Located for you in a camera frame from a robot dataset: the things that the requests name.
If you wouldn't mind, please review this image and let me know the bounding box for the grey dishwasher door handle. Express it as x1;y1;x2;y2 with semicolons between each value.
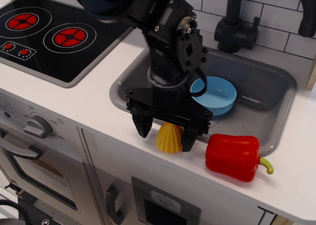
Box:
105;185;124;225

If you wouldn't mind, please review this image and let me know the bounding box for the grey oven door handle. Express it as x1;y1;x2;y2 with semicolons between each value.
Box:
0;129;43;160

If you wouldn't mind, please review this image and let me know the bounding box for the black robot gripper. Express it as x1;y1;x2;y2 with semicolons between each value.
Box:
124;87;212;152

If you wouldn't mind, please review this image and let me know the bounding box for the grey oven knob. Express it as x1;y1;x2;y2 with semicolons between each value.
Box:
23;115;53;139

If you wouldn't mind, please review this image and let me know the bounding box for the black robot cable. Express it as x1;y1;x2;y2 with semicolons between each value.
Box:
189;67;208;97

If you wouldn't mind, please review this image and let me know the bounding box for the dark grey toy faucet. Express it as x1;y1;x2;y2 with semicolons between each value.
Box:
214;0;316;53

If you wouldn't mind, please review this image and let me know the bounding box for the blue plastic bowl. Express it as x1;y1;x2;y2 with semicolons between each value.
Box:
193;76;237;116

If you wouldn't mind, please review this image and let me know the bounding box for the black toy stovetop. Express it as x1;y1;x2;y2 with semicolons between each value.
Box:
0;0;132;88

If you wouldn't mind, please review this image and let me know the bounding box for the oven door window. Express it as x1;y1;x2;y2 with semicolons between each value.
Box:
8;154;78;211

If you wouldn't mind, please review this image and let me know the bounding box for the red toy bell pepper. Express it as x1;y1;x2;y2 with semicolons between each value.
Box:
205;134;274;183

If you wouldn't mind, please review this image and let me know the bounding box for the yellow toy corn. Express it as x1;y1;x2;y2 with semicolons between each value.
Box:
156;122;184;153

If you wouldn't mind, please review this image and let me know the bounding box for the grey dishwasher panel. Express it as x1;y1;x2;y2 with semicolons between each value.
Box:
131;177;201;225

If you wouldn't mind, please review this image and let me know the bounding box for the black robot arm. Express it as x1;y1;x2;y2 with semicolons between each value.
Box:
77;0;212;151

